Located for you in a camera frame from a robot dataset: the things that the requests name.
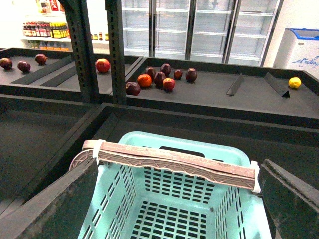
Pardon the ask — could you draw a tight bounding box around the black lower right tray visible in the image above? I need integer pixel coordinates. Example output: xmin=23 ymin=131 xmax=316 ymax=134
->
xmin=19 ymin=102 xmax=319 ymax=207

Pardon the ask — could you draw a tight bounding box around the orange red tomato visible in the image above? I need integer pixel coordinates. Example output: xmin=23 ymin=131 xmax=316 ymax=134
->
xmin=137 ymin=74 xmax=152 ymax=88

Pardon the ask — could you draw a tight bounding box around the black upper right tray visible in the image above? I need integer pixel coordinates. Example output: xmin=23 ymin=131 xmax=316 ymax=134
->
xmin=125 ymin=57 xmax=319 ymax=129

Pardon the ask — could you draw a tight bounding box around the white shelf with bottles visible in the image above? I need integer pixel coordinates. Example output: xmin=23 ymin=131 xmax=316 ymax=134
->
xmin=19 ymin=0 xmax=109 ymax=54

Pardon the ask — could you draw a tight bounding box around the light blue plastic basket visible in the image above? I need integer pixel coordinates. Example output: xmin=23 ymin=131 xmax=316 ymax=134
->
xmin=76 ymin=131 xmax=273 ymax=239

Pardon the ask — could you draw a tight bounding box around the red apple front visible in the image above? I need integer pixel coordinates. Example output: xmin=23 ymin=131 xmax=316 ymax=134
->
xmin=163 ymin=78 xmax=175 ymax=91

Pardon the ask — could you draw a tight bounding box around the dark plum top centre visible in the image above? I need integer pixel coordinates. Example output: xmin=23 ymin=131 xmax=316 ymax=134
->
xmin=160 ymin=63 xmax=171 ymax=77

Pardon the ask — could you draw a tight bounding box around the brown basket handle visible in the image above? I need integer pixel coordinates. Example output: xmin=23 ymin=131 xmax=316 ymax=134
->
xmin=69 ymin=139 xmax=261 ymax=193

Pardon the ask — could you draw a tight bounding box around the yellow lemon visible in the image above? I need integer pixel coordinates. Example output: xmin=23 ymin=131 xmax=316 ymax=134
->
xmin=288 ymin=77 xmax=302 ymax=89

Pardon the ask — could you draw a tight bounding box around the black triangular divider right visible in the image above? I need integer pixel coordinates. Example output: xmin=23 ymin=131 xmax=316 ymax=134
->
xmin=264 ymin=72 xmax=290 ymax=98

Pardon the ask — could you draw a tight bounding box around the white chest freezer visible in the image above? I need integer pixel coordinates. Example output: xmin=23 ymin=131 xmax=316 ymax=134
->
xmin=273 ymin=28 xmax=319 ymax=75

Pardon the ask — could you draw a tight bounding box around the black divider strip left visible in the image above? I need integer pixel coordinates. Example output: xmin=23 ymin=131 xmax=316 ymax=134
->
xmin=226 ymin=73 xmax=244 ymax=96

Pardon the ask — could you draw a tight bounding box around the dark plum right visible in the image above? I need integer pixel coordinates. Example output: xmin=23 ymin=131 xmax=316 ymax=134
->
xmin=185 ymin=68 xmax=197 ymax=82

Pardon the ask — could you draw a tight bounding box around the red apple left tray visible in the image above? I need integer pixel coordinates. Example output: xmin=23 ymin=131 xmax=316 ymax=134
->
xmin=95 ymin=58 xmax=111 ymax=73

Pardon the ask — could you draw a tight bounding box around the dark plum behind tomato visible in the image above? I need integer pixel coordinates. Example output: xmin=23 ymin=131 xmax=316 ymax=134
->
xmin=145 ymin=67 xmax=156 ymax=80

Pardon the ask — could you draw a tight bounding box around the black lower left tray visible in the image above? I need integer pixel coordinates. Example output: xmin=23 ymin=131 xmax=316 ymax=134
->
xmin=0 ymin=94 xmax=97 ymax=217

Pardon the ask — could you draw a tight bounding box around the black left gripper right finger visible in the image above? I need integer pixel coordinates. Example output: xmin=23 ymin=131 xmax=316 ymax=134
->
xmin=259 ymin=159 xmax=319 ymax=239

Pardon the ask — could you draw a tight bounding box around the glass door refrigerator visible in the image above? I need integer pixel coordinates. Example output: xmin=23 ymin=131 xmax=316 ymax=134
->
xmin=122 ymin=0 xmax=283 ymax=66

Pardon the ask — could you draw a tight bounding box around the dark plum far left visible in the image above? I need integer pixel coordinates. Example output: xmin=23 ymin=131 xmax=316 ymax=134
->
xmin=0 ymin=58 xmax=13 ymax=70

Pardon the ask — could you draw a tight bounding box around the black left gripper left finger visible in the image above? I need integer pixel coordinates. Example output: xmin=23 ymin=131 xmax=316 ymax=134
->
xmin=0 ymin=159 xmax=98 ymax=239

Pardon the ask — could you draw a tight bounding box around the black divider strip left tray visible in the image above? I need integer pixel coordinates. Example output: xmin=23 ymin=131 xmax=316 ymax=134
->
xmin=12 ymin=56 xmax=73 ymax=85

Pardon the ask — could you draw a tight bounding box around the dark plum front left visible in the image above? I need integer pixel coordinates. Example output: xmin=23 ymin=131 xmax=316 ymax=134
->
xmin=125 ymin=82 xmax=141 ymax=96

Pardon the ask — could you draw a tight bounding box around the black perforated upright post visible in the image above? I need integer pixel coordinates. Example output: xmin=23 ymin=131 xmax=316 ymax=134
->
xmin=59 ymin=0 xmax=99 ymax=103

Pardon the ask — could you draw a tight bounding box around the black upper left tray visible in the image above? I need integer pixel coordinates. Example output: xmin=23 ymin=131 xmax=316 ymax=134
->
xmin=0 ymin=47 xmax=144 ymax=102

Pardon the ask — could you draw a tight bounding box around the small dark red plum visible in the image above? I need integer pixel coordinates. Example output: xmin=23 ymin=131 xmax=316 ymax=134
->
xmin=174 ymin=69 xmax=183 ymax=80

